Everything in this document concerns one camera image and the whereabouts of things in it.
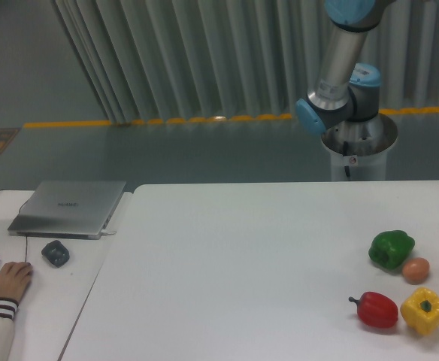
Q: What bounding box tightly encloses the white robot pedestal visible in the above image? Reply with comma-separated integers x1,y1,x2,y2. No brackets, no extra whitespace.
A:
321,114,398,181

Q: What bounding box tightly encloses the silver closed laptop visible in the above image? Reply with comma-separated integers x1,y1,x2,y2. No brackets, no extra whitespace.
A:
8,180,126,239

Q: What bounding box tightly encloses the red bell pepper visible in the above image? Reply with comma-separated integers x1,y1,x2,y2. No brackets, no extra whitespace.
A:
348,291,398,329

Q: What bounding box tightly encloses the black mouse cable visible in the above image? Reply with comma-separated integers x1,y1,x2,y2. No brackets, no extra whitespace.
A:
19,196,35,265

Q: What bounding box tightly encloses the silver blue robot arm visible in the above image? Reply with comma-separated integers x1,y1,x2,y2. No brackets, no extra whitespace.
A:
295,1,434,135

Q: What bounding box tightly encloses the black earbuds case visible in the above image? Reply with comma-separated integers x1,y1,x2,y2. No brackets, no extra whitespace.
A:
41,240,70,268

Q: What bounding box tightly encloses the brown egg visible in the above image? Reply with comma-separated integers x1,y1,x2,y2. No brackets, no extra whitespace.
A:
402,257,430,284

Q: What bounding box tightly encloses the person's hand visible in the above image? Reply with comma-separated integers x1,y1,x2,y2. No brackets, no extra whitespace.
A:
0,262,33,303

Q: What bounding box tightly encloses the white usb dongle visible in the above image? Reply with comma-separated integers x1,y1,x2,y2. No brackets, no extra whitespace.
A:
100,229,117,237

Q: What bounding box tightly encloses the green bell pepper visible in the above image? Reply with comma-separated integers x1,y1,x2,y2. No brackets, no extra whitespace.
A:
368,230,416,270

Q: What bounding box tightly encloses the yellow bell pepper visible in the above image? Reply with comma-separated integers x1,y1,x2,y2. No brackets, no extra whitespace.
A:
400,287,439,335

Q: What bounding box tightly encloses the black pedestal cable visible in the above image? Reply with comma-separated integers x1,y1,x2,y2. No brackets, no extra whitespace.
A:
342,141,352,181

